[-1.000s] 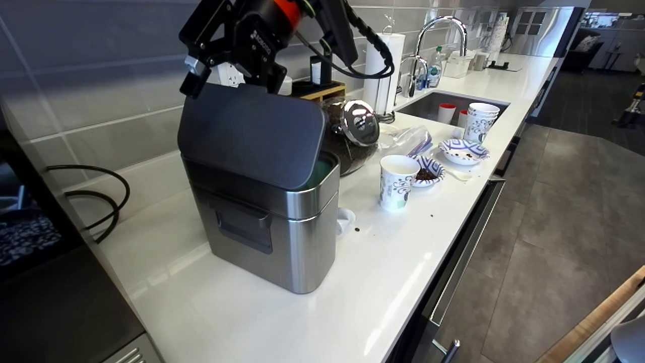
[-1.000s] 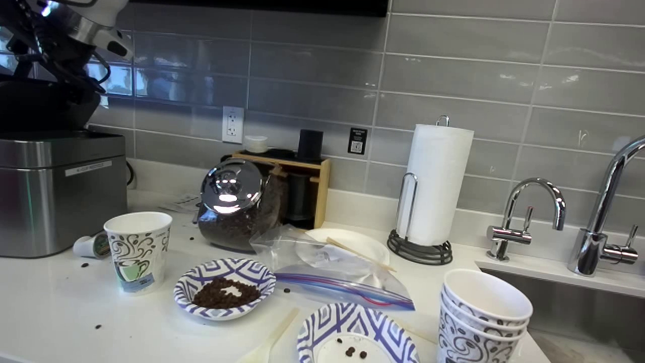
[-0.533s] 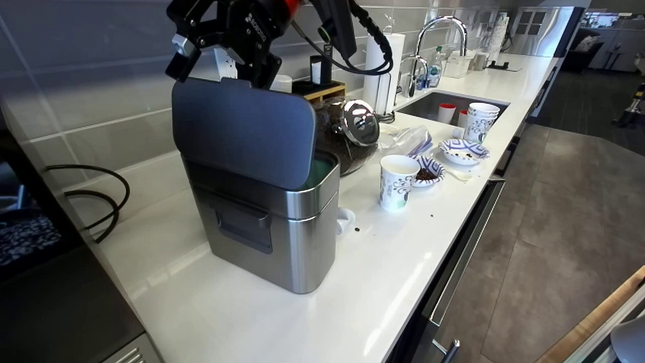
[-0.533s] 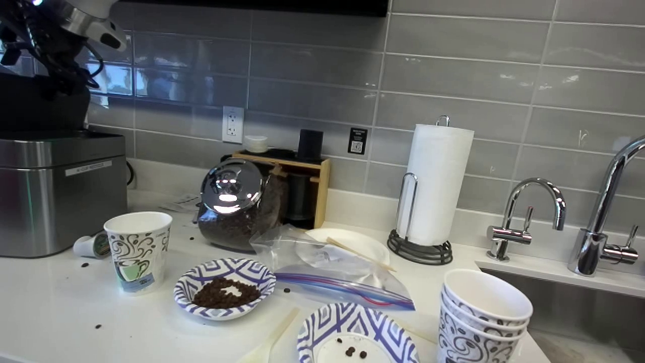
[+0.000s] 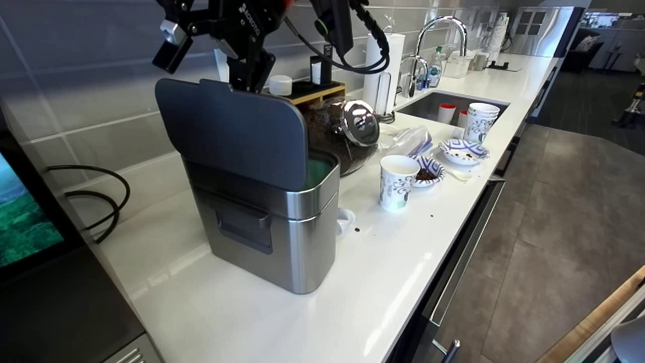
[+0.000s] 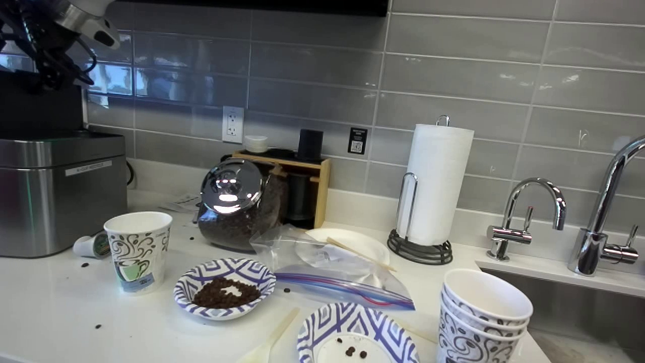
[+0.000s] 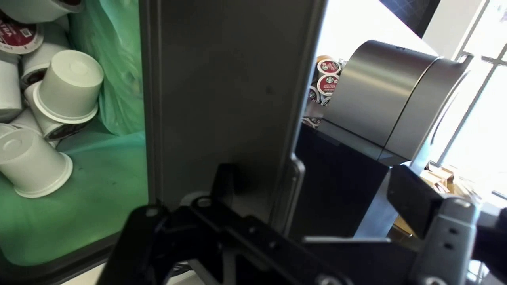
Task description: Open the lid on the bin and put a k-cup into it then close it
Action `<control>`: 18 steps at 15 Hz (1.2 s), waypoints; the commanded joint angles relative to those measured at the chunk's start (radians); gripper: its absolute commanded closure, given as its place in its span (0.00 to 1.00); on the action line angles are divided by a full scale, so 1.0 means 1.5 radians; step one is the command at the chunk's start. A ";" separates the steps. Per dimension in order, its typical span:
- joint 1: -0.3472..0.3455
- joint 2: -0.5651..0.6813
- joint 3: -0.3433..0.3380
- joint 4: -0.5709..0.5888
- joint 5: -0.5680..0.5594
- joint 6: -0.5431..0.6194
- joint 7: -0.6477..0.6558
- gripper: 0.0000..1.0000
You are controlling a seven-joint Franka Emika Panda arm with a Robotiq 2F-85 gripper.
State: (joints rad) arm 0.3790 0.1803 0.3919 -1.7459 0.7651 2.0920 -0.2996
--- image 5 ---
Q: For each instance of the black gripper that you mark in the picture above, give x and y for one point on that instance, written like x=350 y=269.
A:
x=243 y=23

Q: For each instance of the dark grey bin lid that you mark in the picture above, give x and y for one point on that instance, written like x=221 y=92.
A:
x=234 y=134

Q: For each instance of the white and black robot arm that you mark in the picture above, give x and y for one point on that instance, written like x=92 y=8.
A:
x=334 y=26

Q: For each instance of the green bin liner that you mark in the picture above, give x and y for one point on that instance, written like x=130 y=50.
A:
x=319 y=171

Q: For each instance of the stainless steel recycling bin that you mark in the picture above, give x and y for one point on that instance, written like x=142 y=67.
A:
x=302 y=248

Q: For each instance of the swirl print paper cup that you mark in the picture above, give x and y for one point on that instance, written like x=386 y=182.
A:
x=396 y=187

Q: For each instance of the red and white cup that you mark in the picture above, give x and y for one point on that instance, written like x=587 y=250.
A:
x=465 y=118
x=446 y=113

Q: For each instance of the wooden rack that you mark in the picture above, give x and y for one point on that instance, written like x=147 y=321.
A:
x=324 y=93

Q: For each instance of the black cylinder in rack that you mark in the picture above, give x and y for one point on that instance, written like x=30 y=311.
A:
x=328 y=63

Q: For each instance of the white paper towel roll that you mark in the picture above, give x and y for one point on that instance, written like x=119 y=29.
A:
x=394 y=52

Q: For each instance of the small chrome faucet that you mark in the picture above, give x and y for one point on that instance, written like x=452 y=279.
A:
x=408 y=83

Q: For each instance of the tall chrome faucet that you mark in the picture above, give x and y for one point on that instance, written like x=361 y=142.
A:
x=417 y=63

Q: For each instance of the clear zip plastic bag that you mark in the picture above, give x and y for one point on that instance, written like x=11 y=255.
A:
x=409 y=142

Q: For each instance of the steel sink basin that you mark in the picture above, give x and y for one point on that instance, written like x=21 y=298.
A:
x=429 y=108

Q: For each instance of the clear soap bottle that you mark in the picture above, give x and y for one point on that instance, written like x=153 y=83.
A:
x=436 y=72

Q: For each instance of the loose coffee bean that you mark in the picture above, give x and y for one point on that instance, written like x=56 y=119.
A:
x=358 y=231

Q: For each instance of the blue patterned paper plate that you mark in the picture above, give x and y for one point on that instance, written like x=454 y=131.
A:
x=462 y=155
x=429 y=162

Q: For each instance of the coffee grounds pile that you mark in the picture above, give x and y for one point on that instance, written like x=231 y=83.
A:
x=427 y=174

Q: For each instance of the white container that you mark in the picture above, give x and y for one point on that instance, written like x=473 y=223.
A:
x=458 y=65

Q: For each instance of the cream flat stir stick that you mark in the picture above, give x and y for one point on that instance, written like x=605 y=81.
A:
x=461 y=174

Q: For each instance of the tall white bottle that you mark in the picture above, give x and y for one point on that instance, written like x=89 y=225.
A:
x=499 y=36

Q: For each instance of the black coffee machine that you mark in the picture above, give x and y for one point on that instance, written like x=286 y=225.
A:
x=62 y=309

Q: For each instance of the office chair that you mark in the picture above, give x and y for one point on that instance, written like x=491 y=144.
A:
x=631 y=93

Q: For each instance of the wooden edged counter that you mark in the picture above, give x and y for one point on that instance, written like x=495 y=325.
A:
x=592 y=322

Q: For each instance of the grey round object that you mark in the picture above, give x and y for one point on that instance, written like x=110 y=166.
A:
x=631 y=344

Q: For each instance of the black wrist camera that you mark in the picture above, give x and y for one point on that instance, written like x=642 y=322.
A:
x=171 y=50

